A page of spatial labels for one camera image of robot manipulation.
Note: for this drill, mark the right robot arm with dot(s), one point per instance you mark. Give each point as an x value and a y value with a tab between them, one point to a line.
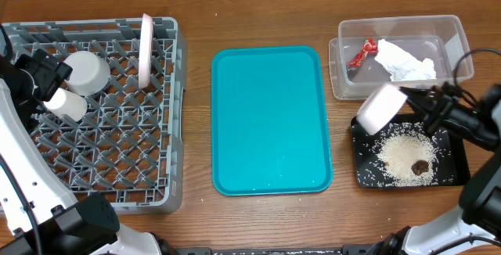
476	219

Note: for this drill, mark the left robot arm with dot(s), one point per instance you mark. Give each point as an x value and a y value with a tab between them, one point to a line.
42	213

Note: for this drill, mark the white paper cup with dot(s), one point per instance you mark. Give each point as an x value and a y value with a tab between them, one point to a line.
65	103

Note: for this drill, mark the large white plate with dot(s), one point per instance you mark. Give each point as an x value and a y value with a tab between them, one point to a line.
145	51

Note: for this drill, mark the teal plastic serving tray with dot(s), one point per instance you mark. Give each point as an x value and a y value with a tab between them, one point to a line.
269	128

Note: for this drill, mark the spilled white rice pile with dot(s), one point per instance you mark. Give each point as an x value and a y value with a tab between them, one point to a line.
399	157

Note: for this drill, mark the black rectangular tray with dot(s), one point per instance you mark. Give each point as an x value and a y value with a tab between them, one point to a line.
364	161

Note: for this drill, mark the clear plastic waste bin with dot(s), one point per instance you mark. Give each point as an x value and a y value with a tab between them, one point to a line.
438	37

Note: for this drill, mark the brown food scrap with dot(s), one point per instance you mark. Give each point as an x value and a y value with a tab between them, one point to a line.
420	167

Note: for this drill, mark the small white dish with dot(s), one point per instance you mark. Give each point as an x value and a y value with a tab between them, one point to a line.
380	108

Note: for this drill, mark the red snack wrapper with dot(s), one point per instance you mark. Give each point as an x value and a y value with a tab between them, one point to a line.
369	48

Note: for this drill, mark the white tissue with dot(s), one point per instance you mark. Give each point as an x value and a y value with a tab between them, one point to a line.
401	65

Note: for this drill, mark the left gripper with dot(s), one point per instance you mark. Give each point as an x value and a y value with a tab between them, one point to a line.
53	71

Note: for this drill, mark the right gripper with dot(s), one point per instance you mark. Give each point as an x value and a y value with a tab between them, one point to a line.
432	109

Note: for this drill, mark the grey plastic dishwasher rack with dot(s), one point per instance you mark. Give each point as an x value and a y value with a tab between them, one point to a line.
128	146

